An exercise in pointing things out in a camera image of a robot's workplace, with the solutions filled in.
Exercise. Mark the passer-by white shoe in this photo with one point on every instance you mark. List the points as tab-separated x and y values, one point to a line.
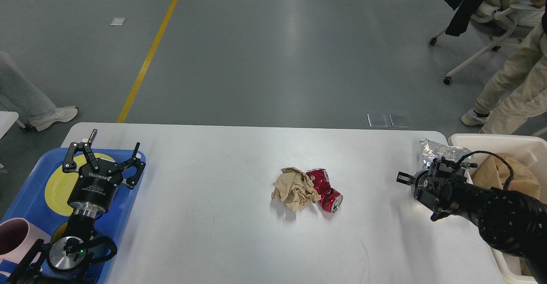
39	109

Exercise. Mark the pink ribbed mug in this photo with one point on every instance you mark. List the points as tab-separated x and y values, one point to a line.
17	236

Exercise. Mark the yellow plastic plate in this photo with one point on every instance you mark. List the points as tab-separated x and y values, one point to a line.
58	189

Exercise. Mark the crushed red soda can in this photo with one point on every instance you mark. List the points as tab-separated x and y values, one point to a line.
330	199

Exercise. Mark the clear floor plate right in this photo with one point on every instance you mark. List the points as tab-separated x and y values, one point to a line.
399	120

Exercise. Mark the beige plastic bin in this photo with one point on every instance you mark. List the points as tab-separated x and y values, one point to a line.
531	152

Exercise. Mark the small white side table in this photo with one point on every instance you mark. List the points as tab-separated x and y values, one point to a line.
7	119

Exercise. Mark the crushed clear plastic bottle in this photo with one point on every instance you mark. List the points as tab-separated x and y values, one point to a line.
431	150

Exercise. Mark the clear floor plate left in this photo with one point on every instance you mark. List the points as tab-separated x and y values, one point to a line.
377	121

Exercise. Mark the clear floor plate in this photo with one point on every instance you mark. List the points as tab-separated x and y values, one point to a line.
377	121
399	120

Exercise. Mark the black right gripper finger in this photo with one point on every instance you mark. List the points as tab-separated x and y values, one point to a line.
408	179

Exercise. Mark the brown paper bag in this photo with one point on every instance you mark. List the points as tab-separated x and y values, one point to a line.
493	174

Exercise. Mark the white wheeled chair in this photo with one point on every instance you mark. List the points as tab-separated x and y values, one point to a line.
497	19

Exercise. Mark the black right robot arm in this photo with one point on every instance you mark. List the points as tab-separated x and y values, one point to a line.
507	220

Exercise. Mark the white cart leg with caster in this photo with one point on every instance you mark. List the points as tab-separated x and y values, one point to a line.
22	126

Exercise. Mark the person in beige trousers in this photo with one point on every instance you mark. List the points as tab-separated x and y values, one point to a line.
517	92

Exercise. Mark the crumpled brown paper ball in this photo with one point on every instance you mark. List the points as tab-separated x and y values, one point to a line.
295	189

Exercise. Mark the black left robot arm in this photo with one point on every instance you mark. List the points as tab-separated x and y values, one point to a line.
34	267

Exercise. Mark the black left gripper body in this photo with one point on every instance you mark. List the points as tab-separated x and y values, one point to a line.
93	193

